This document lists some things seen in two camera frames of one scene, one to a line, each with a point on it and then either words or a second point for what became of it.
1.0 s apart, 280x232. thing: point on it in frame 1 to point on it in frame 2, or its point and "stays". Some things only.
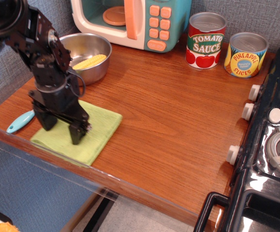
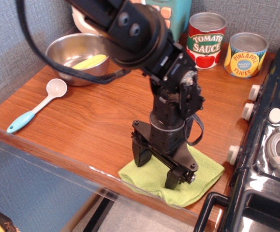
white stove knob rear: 254,92 stays
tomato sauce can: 205,39 stays
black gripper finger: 46,120 to 142,155
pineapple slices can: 245,54 stays
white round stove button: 275,115 stays
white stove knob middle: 247,110 stays
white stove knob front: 232,154 stays
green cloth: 104,123 to 150,180
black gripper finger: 78,131 to 174,176
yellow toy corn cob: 90,62 stays
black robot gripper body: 60,99 to 166,139
